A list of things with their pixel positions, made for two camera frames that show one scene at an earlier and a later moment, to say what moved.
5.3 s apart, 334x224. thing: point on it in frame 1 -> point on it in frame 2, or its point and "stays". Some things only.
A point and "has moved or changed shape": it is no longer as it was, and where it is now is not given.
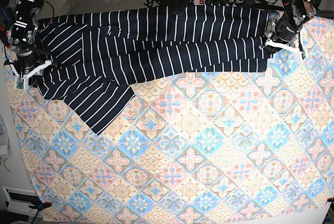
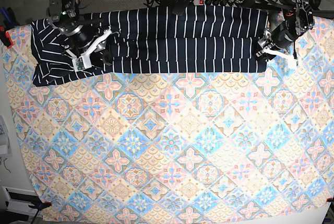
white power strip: (203, 1) stays
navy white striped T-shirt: (91, 54) has moved or changed shape
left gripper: (28, 64) -> (79, 38)
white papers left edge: (5, 143) stays
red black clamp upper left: (4, 36) stays
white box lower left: (18, 200) stays
